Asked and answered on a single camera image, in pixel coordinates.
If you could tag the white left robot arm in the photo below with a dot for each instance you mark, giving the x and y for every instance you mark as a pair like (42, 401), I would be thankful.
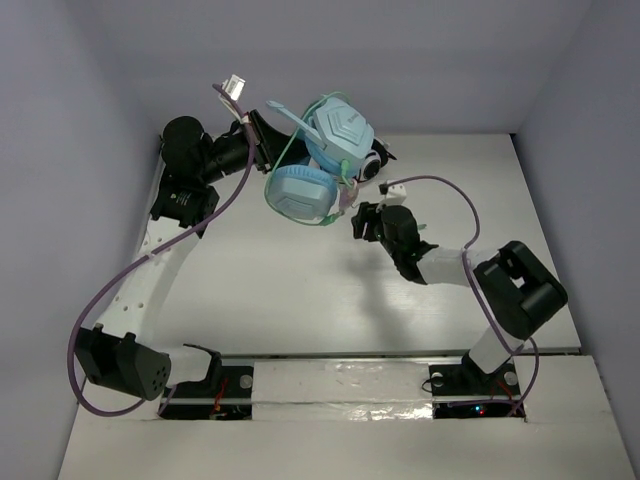
(111, 341)

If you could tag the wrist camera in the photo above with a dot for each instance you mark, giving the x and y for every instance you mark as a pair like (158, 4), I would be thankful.
(232, 90)
(392, 193)

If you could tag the silver tape strip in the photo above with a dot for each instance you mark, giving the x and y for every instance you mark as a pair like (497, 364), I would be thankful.
(340, 390)

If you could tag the black and white headphones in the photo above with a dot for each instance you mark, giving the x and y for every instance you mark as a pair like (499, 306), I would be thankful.
(377, 158)

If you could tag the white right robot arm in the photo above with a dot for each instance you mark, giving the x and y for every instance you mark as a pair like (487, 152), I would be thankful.
(512, 286)

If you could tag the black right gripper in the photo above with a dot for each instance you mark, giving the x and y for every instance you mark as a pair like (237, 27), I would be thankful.
(367, 213)

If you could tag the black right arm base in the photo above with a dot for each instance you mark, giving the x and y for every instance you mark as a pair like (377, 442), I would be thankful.
(459, 393)

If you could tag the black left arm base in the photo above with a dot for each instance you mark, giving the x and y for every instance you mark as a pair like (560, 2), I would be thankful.
(227, 397)

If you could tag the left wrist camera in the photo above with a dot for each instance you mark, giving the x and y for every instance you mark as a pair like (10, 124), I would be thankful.
(232, 90)

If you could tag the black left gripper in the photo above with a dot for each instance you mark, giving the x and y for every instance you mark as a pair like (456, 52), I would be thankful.
(260, 142)

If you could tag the light blue headphones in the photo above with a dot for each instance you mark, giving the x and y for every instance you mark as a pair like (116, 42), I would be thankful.
(320, 161)

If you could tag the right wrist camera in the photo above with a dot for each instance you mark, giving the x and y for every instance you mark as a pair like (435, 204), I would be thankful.
(392, 193)

